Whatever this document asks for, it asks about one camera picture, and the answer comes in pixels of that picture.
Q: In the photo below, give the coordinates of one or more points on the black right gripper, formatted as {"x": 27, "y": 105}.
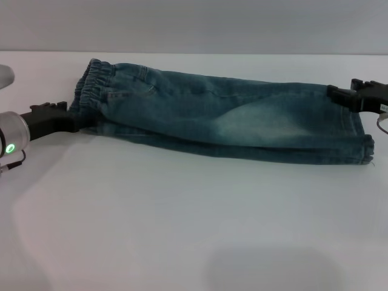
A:
{"x": 373, "y": 100}

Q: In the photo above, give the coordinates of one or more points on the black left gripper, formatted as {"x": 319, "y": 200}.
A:
{"x": 50, "y": 121}

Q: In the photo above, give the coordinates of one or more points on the blue denim shorts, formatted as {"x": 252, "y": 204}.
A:
{"x": 224, "y": 121}

